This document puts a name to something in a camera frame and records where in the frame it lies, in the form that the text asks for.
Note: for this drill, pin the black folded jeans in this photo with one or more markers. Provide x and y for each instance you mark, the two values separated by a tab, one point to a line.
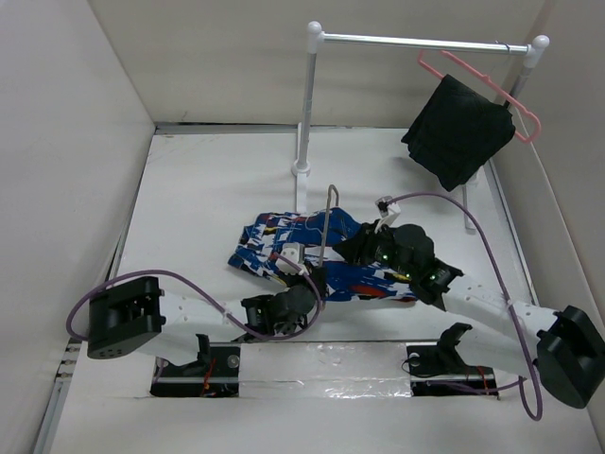
457	132

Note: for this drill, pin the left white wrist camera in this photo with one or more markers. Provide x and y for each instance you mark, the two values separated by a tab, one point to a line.
290	260

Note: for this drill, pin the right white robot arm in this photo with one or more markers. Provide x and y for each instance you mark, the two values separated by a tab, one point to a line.
562	348

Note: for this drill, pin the blue patterned trousers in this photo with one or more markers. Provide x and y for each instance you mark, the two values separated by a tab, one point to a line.
319	234

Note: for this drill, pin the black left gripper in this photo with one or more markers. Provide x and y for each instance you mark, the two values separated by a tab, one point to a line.
302	277

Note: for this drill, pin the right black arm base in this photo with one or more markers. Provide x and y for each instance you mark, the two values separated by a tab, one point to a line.
436	370

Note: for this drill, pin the pink clothes hanger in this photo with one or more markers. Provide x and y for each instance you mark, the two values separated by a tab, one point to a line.
527	51

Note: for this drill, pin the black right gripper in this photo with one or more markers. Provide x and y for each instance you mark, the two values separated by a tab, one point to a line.
361	242

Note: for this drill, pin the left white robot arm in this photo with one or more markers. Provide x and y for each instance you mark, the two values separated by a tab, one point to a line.
139	316

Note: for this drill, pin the white metal clothes rack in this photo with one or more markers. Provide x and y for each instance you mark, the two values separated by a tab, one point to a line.
315	37

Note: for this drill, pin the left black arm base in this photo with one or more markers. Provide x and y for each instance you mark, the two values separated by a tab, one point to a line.
214	374

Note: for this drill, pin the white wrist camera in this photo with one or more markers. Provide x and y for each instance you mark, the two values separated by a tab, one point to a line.
290	260
389	211

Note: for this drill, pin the grey clothes hanger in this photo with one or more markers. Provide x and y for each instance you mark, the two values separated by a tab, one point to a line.
332	200

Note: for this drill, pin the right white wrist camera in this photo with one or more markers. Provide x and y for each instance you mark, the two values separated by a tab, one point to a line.
389	211

